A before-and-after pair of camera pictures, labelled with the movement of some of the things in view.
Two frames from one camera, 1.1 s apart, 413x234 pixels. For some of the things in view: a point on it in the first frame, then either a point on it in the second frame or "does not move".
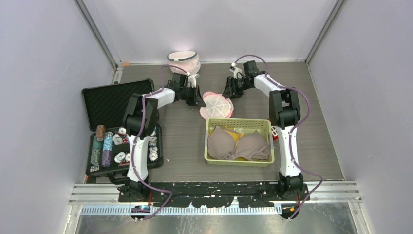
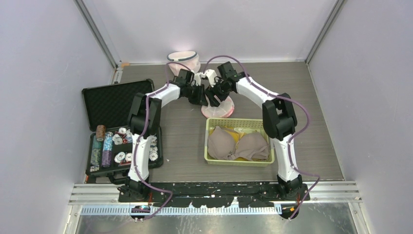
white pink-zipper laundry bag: x=217 y=106 does not move
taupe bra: x=221 y=145 does not move
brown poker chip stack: x=100 y=132 does not move
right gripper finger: x=230 y=90 -> x=211 y=99
